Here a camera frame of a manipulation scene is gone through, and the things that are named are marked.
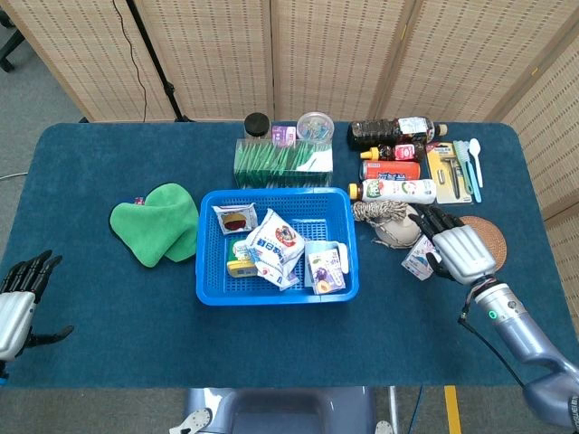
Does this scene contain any clear box of green sachets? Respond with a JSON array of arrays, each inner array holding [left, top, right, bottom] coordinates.
[[233, 137, 335, 189]]

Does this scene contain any black lid glass jar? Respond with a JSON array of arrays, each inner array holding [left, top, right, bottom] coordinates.
[[243, 112, 271, 140]]

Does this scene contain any razor blister card package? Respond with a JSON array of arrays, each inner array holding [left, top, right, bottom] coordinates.
[[425, 142, 474, 205]]

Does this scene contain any yellow lid green jar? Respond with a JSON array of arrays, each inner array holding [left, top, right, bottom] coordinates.
[[225, 239, 260, 278]]

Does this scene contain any round woven rattan coaster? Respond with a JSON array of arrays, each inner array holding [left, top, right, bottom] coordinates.
[[456, 215, 506, 272]]

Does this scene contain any purple fruit drink carton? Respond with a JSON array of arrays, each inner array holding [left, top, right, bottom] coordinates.
[[303, 241, 350, 296]]

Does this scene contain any beige upturned bowl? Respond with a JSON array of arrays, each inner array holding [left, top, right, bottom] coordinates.
[[374, 203, 422, 249]]

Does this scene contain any small dark bottle yellow cap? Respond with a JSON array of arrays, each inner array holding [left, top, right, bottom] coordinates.
[[359, 143, 427, 163]]

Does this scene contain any large dark tea bottle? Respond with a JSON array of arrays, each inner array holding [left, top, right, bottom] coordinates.
[[346, 116, 450, 153]]

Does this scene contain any bamboo folding screen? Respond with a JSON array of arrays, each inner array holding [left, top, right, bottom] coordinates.
[[0, 0, 579, 326]]

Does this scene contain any small white carton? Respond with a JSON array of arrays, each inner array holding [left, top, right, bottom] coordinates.
[[401, 237, 441, 281]]

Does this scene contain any light blue plastic utensil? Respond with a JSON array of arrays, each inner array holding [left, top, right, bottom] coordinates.
[[465, 157, 483, 203]]

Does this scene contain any blue floor cable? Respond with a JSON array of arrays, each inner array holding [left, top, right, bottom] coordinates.
[[409, 385, 425, 429]]

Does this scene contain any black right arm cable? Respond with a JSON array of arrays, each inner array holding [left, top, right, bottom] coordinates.
[[457, 307, 528, 390]]

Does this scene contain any burger picture snack packet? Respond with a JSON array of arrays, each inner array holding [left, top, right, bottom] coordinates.
[[212, 203, 258, 236]]

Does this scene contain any white plastic spoon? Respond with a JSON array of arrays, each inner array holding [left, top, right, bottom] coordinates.
[[469, 137, 484, 189]]

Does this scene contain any white sugar bag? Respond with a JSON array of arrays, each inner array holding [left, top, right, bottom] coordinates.
[[243, 207, 307, 291]]

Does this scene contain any blue-grey robot torso base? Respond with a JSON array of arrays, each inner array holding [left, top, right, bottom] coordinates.
[[169, 387, 399, 434]]

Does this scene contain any black furniture piece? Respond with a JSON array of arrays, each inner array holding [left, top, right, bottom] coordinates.
[[0, 8, 26, 73]]

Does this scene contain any twine ball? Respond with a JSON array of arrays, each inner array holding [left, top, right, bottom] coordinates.
[[351, 200, 424, 250]]

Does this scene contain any blue plastic perforated basket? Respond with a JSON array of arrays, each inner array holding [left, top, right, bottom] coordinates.
[[195, 187, 361, 307]]

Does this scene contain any black tripod stand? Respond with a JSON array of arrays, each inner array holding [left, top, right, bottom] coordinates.
[[125, 0, 196, 124]]

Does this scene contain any teal toothbrush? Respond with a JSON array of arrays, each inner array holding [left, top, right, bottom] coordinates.
[[453, 139, 476, 194]]

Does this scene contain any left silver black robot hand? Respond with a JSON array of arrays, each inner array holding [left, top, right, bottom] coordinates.
[[0, 250, 75, 362]]

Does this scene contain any thin black hanging cable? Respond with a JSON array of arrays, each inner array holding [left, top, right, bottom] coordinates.
[[111, 0, 148, 122]]

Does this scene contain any green microfiber cloth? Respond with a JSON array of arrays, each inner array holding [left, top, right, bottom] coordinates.
[[109, 182, 200, 269]]

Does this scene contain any small purple card box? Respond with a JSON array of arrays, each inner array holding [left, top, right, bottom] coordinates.
[[271, 124, 298, 148]]

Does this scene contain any silver metal stand leg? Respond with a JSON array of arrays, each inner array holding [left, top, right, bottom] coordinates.
[[387, 386, 402, 434]]

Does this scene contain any clear tub of clips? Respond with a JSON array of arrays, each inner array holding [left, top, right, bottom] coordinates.
[[296, 111, 337, 145]]

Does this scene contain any white bottle yellow cap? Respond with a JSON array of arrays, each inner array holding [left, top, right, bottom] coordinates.
[[346, 178, 438, 206]]

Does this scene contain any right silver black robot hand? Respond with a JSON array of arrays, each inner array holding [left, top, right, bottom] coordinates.
[[408, 204, 498, 286]]

